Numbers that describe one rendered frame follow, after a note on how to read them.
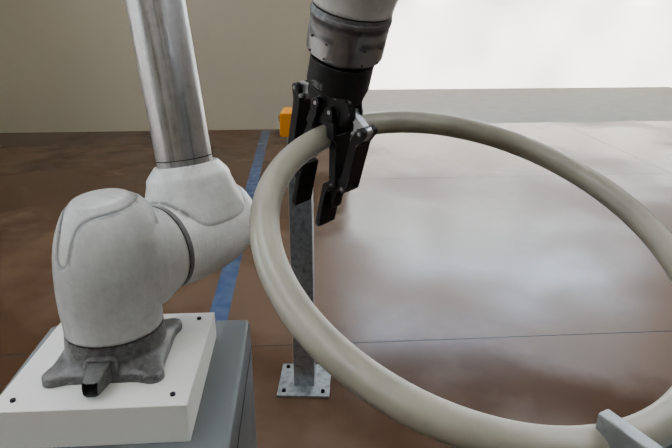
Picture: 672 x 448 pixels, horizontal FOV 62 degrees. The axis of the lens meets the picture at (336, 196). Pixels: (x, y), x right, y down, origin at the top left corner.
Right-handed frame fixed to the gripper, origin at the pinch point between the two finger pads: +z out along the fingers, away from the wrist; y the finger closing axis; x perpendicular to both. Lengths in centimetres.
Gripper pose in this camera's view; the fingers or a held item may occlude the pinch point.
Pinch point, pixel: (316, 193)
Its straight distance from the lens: 76.7
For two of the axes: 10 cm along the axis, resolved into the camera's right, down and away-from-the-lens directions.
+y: 6.6, 5.5, -5.2
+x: 7.3, -3.1, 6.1
